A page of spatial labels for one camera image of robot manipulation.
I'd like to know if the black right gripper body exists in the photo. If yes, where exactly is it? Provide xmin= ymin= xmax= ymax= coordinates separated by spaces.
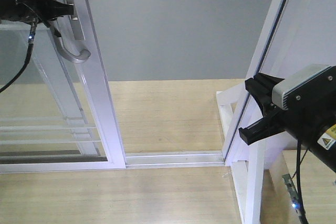
xmin=277 ymin=66 xmax=335 ymax=156

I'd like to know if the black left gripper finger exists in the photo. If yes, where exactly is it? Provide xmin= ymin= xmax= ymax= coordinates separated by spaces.
xmin=46 ymin=0 xmax=75 ymax=20

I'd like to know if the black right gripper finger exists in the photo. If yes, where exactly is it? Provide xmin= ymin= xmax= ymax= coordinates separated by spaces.
xmin=238 ymin=110 xmax=296 ymax=145
xmin=245 ymin=73 xmax=284 ymax=115

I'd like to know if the white framed sliding glass door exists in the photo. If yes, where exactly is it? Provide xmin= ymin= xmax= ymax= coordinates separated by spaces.
xmin=1 ymin=0 xmax=125 ymax=173

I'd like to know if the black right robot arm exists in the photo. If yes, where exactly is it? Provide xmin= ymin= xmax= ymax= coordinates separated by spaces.
xmin=239 ymin=64 xmax=335 ymax=170

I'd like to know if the aluminium bottom door track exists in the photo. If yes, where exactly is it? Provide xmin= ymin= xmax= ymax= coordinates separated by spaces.
xmin=125 ymin=151 xmax=224 ymax=169

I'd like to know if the white wooden support brace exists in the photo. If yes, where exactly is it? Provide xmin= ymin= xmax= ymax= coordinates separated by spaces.
xmin=216 ymin=83 xmax=266 ymax=223

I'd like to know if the light wooden block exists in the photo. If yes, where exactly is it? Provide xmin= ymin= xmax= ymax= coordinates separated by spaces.
xmin=260 ymin=151 xmax=335 ymax=224

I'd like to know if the light wooden base board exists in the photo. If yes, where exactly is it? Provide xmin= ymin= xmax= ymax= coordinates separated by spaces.
xmin=1 ymin=79 xmax=240 ymax=223

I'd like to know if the fixed white framed glass panel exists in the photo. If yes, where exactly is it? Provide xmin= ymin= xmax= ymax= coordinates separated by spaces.
xmin=1 ymin=22 xmax=107 ymax=164

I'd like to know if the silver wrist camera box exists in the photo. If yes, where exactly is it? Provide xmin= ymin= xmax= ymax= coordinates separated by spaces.
xmin=271 ymin=64 xmax=332 ymax=110

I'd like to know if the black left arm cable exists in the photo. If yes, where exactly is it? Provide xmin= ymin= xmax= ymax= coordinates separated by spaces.
xmin=0 ymin=18 xmax=37 ymax=93

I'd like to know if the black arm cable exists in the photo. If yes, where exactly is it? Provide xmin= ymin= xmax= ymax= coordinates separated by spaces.
xmin=0 ymin=18 xmax=37 ymax=93
xmin=290 ymin=137 xmax=310 ymax=224

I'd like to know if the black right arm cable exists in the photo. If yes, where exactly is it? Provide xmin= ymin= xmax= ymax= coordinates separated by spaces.
xmin=290 ymin=137 xmax=310 ymax=224

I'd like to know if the white door side post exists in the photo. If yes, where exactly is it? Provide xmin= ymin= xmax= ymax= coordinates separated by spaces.
xmin=223 ymin=0 xmax=336 ymax=169

